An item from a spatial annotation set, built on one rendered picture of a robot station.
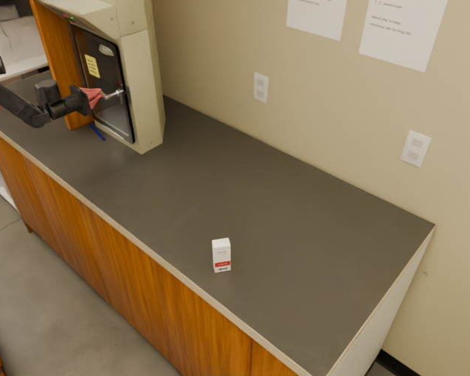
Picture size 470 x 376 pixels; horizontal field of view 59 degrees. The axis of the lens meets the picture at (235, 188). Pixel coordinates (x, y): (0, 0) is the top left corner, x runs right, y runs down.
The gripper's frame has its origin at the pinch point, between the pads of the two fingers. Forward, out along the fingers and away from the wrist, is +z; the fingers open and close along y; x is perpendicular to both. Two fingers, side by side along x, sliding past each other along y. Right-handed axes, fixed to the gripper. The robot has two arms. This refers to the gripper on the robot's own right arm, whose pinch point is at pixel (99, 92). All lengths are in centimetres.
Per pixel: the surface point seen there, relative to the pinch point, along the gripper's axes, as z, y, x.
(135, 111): 6.8, -6.7, -10.8
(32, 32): 30, -14, 118
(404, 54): 50, 24, -88
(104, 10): 2.0, 30.7, -10.8
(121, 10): 8.4, 29.3, -10.8
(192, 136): 29.3, -26.1, -15.7
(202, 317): -20, -47, -72
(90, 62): 4.4, 7.3, 9.7
